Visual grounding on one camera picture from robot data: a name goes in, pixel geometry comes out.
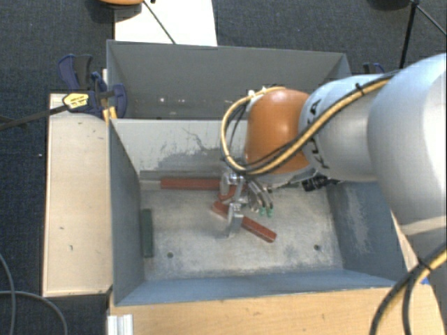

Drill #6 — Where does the grey metal bin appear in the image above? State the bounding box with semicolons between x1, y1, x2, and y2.
105;39;409;307

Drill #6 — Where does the red-brown flat block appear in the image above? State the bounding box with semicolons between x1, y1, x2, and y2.
217;183;250;203
212;200;278;244
160;177;223;192

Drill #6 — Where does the pale wood board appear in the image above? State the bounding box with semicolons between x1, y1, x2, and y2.
41;93;115;298

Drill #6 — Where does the dark green flat block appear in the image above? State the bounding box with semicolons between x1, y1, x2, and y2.
140;208;155;259

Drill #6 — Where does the black cylinder on white bracket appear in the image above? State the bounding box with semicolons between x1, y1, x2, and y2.
279;173;332;193

